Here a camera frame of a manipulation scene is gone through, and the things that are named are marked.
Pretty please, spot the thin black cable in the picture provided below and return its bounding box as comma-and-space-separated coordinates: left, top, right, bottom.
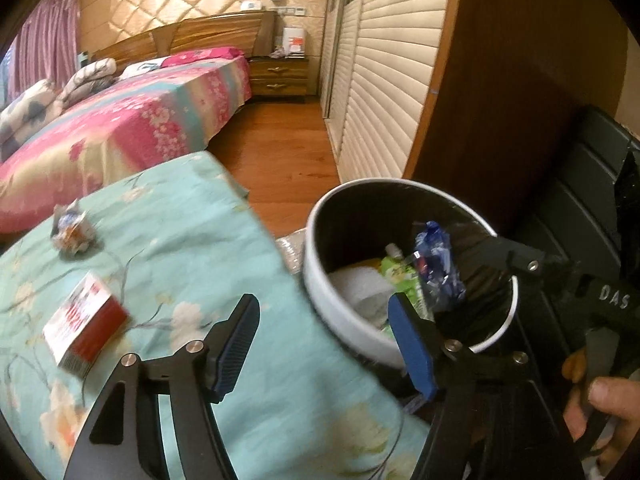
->
365, 405, 407, 480

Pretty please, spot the pink pillow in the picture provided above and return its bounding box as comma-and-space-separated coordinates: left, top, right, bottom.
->
161, 46, 246, 68

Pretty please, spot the pink curtain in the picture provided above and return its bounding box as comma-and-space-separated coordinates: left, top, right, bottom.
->
5, 0, 81, 93

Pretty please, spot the green drink pouch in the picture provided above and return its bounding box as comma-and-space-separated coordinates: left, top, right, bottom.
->
380, 244, 436, 321

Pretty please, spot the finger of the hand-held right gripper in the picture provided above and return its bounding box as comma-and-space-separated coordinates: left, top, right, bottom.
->
472, 234, 551, 286

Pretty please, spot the white crumpled paper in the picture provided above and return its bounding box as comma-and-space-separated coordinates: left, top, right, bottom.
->
327, 266, 396, 331

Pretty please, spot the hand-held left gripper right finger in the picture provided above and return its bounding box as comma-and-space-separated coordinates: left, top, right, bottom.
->
387, 292, 586, 480

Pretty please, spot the bed with pink floral sheet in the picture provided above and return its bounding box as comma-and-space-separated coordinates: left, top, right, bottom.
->
0, 55, 252, 233

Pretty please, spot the black ribbed chair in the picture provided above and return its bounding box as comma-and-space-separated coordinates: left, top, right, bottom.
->
515, 105, 640, 286

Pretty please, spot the person's right hand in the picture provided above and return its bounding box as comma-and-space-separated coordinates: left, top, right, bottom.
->
562, 377, 640, 471

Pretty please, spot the teal floral cloth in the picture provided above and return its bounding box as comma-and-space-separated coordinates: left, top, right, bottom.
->
0, 152, 433, 480

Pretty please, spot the blue plastic wrapper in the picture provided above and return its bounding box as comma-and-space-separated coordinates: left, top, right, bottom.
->
414, 220, 467, 313

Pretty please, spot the crumpled silver wrapper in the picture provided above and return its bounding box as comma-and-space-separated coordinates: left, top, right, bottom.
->
52, 199, 98, 256

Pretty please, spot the wooden headboard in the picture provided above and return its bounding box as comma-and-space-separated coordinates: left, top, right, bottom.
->
92, 10, 277, 73

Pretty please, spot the white box with orange label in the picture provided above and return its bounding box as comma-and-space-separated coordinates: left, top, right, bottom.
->
281, 26, 306, 58

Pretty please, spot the wooden nightstand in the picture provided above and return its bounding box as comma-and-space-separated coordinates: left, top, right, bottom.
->
248, 56, 309, 104

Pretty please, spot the wardrobe with slatted doors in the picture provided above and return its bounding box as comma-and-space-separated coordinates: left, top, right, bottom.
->
320, 0, 631, 241

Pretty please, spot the clear plastic bag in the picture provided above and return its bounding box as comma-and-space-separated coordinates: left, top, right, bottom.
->
277, 230, 308, 273

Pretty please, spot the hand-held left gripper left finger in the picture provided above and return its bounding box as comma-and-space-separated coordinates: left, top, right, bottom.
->
62, 293, 262, 480

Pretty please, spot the white bin with black liner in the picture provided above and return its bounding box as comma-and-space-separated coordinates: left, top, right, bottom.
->
304, 178, 519, 411

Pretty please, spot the white patterned pillow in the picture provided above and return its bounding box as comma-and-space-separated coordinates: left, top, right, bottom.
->
120, 59, 171, 78

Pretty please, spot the folded grey white quilt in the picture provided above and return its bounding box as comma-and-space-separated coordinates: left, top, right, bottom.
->
0, 80, 66, 146
62, 57, 118, 106

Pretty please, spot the red and white box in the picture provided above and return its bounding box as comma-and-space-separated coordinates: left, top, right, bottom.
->
42, 271, 131, 376

